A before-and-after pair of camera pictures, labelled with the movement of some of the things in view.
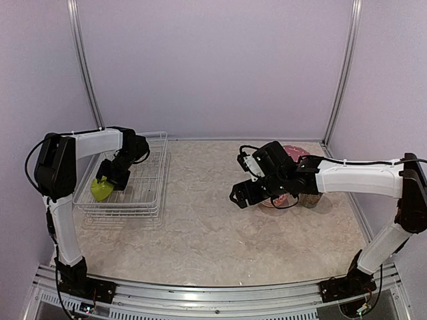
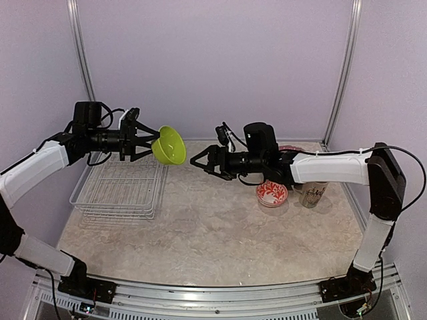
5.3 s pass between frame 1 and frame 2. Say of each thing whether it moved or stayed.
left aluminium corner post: stayed
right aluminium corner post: stayed
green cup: moved
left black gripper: moved
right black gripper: moved
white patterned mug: stayed
